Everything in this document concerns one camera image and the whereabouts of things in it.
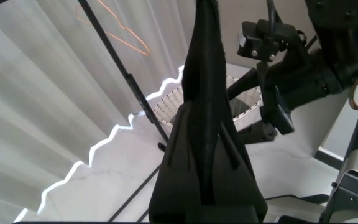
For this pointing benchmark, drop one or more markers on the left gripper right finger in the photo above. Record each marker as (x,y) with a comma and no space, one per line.
(238,199)

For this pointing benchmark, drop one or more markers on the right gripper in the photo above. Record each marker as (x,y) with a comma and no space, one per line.
(306,84)

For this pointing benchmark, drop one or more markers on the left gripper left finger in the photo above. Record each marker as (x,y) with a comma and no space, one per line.
(172,193)

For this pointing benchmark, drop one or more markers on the black garment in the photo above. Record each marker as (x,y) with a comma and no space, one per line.
(205,62)

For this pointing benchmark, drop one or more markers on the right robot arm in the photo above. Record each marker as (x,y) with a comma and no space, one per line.
(346,37)

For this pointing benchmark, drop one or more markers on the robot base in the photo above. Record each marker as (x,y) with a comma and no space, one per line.
(356,186)

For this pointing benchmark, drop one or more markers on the white laundry basket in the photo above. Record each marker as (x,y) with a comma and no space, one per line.
(166,109)

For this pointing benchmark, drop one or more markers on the pink clothes hanger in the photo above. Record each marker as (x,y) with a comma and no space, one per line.
(129,33)

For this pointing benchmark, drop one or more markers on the white curtain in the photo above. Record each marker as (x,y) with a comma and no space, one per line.
(42,93)

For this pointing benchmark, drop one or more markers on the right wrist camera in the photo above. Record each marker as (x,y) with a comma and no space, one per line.
(269,34)

